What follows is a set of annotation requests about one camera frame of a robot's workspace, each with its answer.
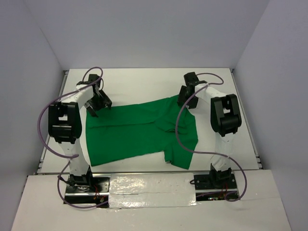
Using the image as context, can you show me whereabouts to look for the aluminium table frame rail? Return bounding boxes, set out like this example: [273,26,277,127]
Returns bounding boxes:
[230,68,263,170]

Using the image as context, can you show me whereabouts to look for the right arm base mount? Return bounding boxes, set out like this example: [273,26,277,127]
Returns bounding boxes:
[190,166,239,201]

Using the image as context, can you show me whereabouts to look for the green t-shirt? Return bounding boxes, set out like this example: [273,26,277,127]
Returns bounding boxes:
[85,95,198,169]

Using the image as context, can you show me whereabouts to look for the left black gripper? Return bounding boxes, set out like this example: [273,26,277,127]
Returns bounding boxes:
[85,90,113,117]

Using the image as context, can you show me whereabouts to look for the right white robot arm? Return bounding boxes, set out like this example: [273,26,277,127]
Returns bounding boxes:
[176,72,242,188]

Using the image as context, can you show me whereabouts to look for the silver tape covered panel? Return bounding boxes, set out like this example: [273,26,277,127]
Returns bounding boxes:
[108,173,197,208]

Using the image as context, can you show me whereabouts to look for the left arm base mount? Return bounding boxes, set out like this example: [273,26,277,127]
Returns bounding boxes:
[64,174,111,208]

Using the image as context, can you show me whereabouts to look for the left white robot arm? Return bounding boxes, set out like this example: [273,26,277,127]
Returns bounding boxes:
[48,74,112,192]

